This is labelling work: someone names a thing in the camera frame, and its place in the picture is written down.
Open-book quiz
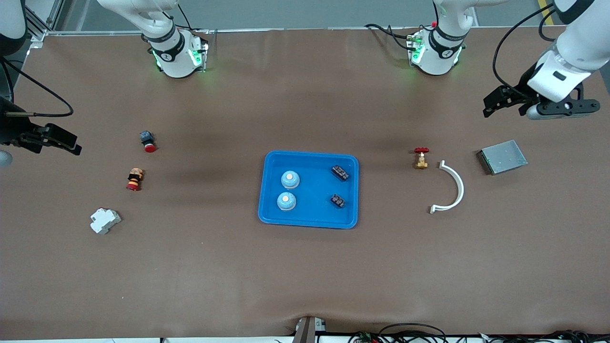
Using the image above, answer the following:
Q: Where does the white circuit breaker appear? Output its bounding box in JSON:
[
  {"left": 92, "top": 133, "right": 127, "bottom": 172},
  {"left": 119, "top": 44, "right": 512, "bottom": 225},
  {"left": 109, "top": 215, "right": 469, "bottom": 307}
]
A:
[{"left": 90, "top": 208, "right": 122, "bottom": 235}]

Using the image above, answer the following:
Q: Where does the black cable bundle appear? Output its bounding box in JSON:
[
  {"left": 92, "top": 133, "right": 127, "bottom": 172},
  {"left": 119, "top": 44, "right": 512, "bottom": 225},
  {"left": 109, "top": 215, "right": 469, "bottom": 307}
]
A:
[{"left": 348, "top": 323, "right": 610, "bottom": 343}]

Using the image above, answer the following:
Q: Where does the grey metal box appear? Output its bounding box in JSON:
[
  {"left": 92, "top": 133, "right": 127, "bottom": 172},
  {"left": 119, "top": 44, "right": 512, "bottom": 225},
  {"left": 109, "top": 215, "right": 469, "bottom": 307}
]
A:
[{"left": 477, "top": 140, "right": 529, "bottom": 176}]

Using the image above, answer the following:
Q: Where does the brown table mat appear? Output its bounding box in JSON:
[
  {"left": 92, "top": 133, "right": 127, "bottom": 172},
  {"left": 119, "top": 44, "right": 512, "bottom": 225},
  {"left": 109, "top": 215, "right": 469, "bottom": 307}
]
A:
[{"left": 0, "top": 26, "right": 610, "bottom": 340}]

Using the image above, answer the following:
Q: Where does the black arm base cable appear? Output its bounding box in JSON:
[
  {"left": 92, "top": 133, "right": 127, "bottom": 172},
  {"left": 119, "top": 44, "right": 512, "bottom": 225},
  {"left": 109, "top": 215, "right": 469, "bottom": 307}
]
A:
[{"left": 365, "top": 23, "right": 415, "bottom": 50}]

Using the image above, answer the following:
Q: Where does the blue plastic tray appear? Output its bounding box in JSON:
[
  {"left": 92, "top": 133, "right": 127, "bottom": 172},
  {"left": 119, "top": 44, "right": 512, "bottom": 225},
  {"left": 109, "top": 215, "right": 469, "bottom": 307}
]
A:
[{"left": 258, "top": 151, "right": 359, "bottom": 230}]

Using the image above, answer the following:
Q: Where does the red button with orange body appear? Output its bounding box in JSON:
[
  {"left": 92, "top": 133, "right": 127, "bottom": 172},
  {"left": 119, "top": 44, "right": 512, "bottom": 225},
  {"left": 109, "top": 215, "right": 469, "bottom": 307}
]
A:
[{"left": 126, "top": 168, "right": 145, "bottom": 192}]

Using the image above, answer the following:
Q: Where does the aluminium frame corner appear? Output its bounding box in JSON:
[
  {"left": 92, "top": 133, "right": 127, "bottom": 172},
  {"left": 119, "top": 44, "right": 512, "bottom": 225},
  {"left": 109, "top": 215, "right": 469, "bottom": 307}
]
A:
[{"left": 24, "top": 0, "right": 65, "bottom": 49}]

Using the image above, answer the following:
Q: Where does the white curved plastic bracket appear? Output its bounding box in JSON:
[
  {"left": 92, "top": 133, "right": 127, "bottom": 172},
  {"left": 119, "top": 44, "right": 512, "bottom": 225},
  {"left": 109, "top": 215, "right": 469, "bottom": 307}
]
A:
[{"left": 430, "top": 160, "right": 465, "bottom": 214}]

